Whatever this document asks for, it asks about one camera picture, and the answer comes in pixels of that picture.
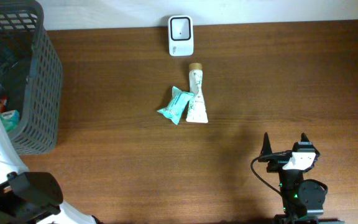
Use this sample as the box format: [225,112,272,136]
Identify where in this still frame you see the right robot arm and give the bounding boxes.
[254,133,328,223]

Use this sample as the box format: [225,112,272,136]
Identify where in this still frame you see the orange red snack bar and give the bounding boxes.
[0,96,8,113]

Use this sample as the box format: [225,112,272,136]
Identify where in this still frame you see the grey plastic mesh basket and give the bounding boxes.
[0,1,63,155]

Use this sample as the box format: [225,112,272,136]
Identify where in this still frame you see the teal tissue packet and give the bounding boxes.
[157,86,194,125]

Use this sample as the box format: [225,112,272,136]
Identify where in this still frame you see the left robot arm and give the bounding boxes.
[0,119,99,224]

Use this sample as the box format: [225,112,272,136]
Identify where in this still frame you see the white floral cream tube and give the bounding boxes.
[186,63,208,123]

